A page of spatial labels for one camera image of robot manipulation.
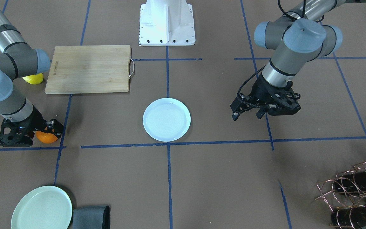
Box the copper wire bottle rack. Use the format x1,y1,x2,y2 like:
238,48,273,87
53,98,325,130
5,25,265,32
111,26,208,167
316,161,366,229

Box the light green plate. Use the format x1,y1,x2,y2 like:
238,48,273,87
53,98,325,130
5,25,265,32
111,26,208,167
10,186,73,229

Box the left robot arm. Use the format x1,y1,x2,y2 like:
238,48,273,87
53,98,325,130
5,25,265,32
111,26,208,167
230,0,353,121

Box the orange fruit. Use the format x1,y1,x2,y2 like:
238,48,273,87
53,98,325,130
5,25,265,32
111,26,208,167
35,131,58,144

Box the dark green wine bottle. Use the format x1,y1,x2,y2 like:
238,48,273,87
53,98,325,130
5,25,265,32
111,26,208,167
334,171,366,193

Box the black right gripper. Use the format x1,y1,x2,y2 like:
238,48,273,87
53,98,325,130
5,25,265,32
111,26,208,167
0,106,64,147

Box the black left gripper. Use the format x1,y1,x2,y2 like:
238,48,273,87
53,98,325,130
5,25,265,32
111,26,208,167
230,76,301,121

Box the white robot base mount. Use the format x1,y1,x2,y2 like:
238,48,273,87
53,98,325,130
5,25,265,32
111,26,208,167
139,0,196,46

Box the lower yellow lemon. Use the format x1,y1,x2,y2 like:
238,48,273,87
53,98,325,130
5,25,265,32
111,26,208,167
23,73,44,85

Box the wooden cutting board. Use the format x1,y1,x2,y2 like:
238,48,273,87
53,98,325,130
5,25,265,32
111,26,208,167
45,45,135,94

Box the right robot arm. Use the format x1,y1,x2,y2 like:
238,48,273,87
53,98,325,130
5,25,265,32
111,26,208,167
0,10,64,147

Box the light blue plate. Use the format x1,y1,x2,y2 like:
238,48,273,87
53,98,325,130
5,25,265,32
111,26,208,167
142,98,191,142

